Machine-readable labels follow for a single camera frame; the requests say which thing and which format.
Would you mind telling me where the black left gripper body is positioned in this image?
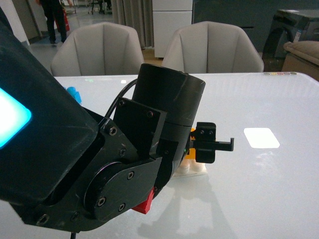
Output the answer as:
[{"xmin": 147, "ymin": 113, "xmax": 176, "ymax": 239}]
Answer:
[{"xmin": 131, "ymin": 63, "xmax": 235, "ymax": 197}]

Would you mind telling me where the yellow toy block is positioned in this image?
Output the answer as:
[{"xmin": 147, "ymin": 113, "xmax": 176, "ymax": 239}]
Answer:
[{"xmin": 184, "ymin": 128, "xmax": 196, "ymax": 160}]

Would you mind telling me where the red toy block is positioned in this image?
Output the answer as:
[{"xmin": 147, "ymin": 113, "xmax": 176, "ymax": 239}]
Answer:
[{"xmin": 132, "ymin": 187, "xmax": 156, "ymax": 215}]

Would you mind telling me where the blue toy block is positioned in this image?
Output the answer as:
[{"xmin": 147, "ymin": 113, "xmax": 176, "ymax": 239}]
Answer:
[{"xmin": 64, "ymin": 87, "xmax": 82, "ymax": 104}]

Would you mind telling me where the right grey armchair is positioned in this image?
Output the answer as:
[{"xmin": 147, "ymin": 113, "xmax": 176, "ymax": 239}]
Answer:
[{"xmin": 162, "ymin": 21, "xmax": 264, "ymax": 74}]

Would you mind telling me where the grey armchair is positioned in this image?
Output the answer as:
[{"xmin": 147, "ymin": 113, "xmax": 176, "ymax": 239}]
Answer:
[
  {"xmin": 50, "ymin": 22, "xmax": 144, "ymax": 77},
  {"xmin": 162, "ymin": 21, "xmax": 264, "ymax": 74}
]

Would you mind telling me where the left grey armchair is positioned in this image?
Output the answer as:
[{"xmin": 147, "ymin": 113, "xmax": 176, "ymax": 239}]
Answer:
[{"xmin": 50, "ymin": 22, "xmax": 144, "ymax": 77}]

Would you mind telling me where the white drawer cabinet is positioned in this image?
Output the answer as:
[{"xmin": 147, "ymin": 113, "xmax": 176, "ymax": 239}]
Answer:
[{"xmin": 152, "ymin": 0, "xmax": 193, "ymax": 58}]

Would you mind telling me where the grey curtain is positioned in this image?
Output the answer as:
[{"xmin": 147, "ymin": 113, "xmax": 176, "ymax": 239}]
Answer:
[{"xmin": 111, "ymin": 0, "xmax": 154, "ymax": 48}]

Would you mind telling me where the coloured sticker strip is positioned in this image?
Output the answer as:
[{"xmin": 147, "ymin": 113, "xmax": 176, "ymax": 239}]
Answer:
[{"xmin": 263, "ymin": 72, "xmax": 298, "ymax": 76}]

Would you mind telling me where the walking person in black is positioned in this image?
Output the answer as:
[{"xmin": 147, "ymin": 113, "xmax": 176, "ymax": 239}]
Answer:
[{"xmin": 35, "ymin": 0, "xmax": 67, "ymax": 44}]

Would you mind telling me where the beige sofa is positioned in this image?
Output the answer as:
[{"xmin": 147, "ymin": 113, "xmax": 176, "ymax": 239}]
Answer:
[{"xmin": 281, "ymin": 41, "xmax": 319, "ymax": 81}]

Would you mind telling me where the white studded base plate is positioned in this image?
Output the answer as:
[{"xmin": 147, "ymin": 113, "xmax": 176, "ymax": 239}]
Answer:
[{"xmin": 172, "ymin": 158, "xmax": 207, "ymax": 178}]

